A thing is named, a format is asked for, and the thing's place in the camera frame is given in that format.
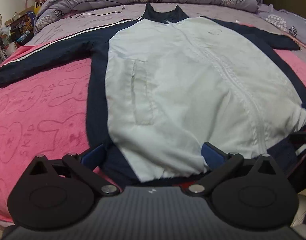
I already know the white and navy zip jacket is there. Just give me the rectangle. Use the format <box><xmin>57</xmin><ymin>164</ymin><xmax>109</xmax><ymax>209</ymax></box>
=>
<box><xmin>0</xmin><ymin>4</ymin><xmax>306</xmax><ymax>186</ymax></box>

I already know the pink bunny print blanket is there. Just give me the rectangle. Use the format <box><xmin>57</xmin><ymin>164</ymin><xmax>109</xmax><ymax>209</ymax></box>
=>
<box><xmin>0</xmin><ymin>44</ymin><xmax>306</xmax><ymax>222</ymax></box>

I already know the purple patterned pillow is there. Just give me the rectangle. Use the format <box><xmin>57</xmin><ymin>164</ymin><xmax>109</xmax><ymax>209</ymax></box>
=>
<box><xmin>257</xmin><ymin>4</ymin><xmax>306</xmax><ymax>45</ymax></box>

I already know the purple bed sheet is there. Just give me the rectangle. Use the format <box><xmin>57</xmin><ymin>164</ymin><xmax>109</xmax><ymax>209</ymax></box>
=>
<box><xmin>25</xmin><ymin>2</ymin><xmax>306</xmax><ymax>55</ymax></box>

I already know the black charging cable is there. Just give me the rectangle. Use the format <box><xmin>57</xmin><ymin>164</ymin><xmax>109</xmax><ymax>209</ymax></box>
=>
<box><xmin>69</xmin><ymin>0</ymin><xmax>125</xmax><ymax>19</ymax></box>

